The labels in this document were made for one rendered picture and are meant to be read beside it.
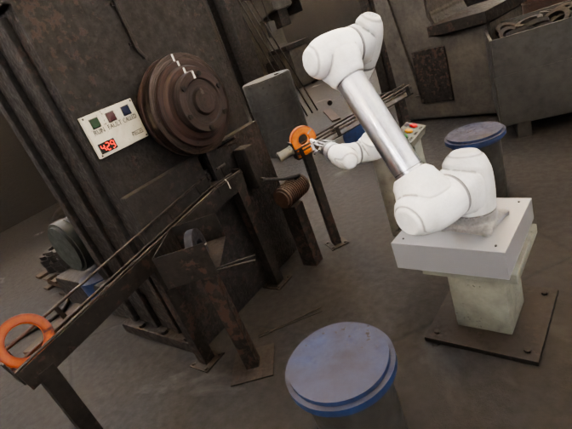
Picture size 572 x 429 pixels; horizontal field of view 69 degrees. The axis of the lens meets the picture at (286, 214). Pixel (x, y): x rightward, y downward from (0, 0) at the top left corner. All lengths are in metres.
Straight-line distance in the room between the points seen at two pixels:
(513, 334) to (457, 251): 0.45
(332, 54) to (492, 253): 0.81
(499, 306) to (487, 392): 0.30
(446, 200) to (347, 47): 0.59
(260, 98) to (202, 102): 2.80
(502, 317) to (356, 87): 0.98
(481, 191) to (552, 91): 2.08
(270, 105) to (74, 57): 3.03
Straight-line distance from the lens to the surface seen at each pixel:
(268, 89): 4.71
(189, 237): 1.54
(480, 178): 1.48
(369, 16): 1.57
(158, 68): 2.00
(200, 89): 1.99
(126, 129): 2.00
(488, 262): 1.48
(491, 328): 1.80
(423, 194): 1.34
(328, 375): 1.20
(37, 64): 1.98
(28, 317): 1.76
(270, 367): 1.95
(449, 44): 4.17
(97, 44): 2.06
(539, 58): 3.44
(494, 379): 1.69
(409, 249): 1.56
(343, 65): 1.44
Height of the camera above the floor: 1.27
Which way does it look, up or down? 23 degrees down
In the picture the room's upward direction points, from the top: 21 degrees counter-clockwise
